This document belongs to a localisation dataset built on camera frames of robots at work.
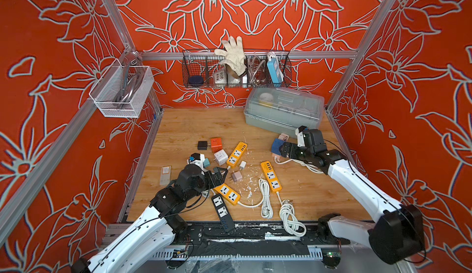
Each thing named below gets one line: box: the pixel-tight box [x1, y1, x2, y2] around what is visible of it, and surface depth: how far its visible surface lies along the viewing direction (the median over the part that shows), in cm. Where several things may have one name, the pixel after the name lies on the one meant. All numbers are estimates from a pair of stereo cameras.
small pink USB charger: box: [231, 170, 243, 182], surface depth 89 cm
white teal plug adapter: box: [213, 148, 229, 167], surface depth 94 cm
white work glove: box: [214, 35, 248, 79], surface depth 91 cm
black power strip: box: [211, 193, 235, 233], surface depth 79 cm
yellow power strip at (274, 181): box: [260, 160, 283, 192], surface depth 89 cm
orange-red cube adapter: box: [210, 137, 224, 154], surface depth 99 cm
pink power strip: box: [277, 132, 290, 143], surface depth 102 cm
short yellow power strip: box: [226, 141, 248, 169], surface depth 97 cm
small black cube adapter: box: [197, 140, 208, 151], surface depth 103 cm
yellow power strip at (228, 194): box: [213, 183, 241, 206], surface depth 83 cm
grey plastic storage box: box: [243, 86, 325, 138], surface depth 99 cm
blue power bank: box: [266, 57, 284, 85], surface depth 89 cm
